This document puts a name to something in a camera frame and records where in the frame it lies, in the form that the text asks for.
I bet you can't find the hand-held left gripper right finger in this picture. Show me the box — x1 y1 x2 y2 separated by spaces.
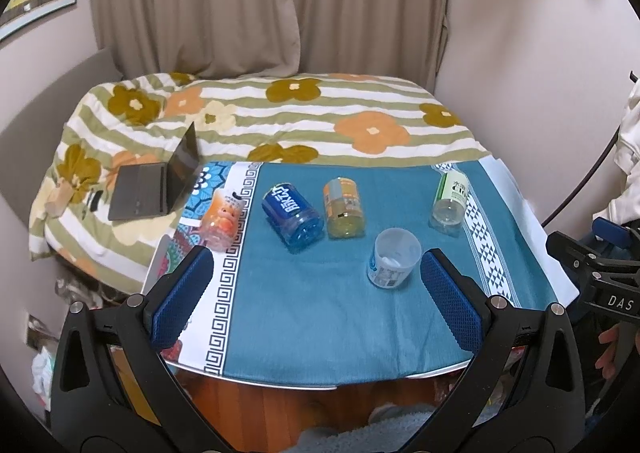
417 248 589 453

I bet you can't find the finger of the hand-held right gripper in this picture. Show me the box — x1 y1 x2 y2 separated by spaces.
545 231 640 286
592 217 640 250

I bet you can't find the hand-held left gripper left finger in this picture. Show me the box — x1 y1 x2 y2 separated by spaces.
50 245 227 453

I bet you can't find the white plastic cup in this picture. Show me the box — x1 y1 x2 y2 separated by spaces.
366 228 422 290

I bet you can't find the clear cup green label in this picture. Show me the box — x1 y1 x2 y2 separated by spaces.
429 172 470 236

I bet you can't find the yellow cup orange label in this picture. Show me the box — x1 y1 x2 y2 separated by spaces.
321 177 364 240

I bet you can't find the person's right hand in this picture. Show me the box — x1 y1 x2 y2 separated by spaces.
595 325 623 380

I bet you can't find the blue patterned tablecloth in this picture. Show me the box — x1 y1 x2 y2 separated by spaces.
140 158 581 391
142 160 558 386

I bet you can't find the white garment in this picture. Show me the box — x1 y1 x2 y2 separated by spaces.
607 78 640 225

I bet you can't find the pink peach bottle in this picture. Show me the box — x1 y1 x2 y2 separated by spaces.
200 188 247 254

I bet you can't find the grey laptop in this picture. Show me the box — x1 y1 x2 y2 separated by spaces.
107 122 205 222

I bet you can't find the blue bottle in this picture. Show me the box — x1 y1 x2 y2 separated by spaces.
261 182 323 249

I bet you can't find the white plastic bag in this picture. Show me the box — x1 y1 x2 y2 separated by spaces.
31 348 56 409

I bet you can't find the light blue fluffy cloth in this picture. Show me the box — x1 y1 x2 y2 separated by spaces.
295 403 441 453

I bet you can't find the floral striped blanket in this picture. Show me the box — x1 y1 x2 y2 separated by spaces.
27 72 493 294

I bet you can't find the black cable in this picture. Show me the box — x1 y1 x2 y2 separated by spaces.
540 126 623 229

